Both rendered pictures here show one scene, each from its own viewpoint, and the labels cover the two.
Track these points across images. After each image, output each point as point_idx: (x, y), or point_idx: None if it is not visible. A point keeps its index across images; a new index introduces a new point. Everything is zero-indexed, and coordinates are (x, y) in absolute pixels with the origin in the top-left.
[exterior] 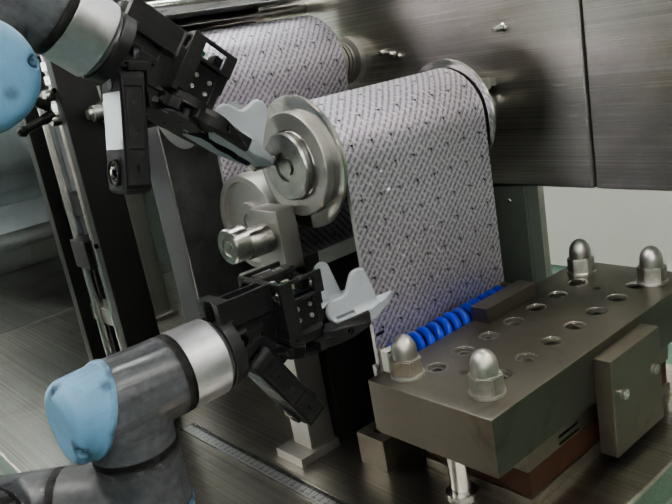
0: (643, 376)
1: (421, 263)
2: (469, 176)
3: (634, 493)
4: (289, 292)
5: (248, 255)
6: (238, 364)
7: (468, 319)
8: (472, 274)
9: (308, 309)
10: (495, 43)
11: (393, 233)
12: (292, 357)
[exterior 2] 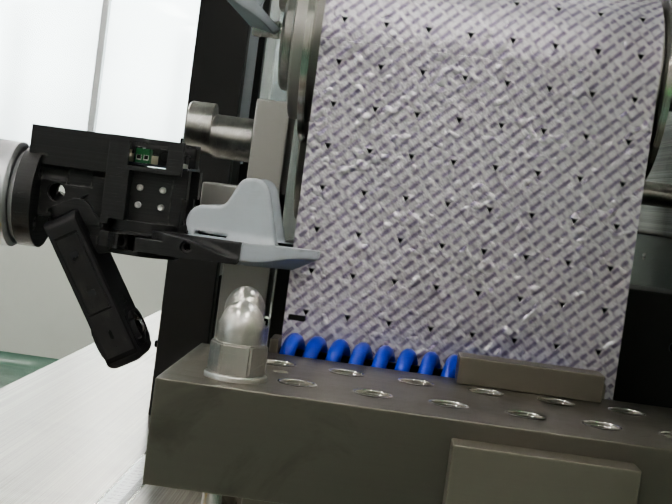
0: None
1: (421, 254)
2: (584, 163)
3: None
4: (123, 150)
5: (201, 142)
6: (13, 201)
7: (448, 373)
8: (534, 332)
9: (159, 197)
10: None
11: (378, 179)
12: (101, 243)
